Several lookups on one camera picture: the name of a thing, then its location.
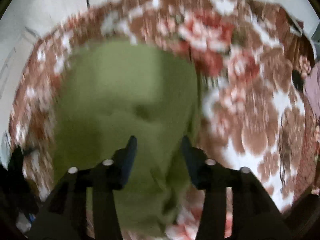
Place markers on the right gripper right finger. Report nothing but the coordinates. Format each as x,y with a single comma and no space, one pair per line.
255,216

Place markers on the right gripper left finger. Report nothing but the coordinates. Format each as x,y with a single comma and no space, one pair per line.
63,214

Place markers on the pink cloth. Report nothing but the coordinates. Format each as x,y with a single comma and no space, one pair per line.
312,89

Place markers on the floral red brown blanket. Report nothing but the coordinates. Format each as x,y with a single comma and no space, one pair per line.
251,60

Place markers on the olive green jacket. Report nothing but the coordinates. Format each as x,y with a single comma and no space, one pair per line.
115,90

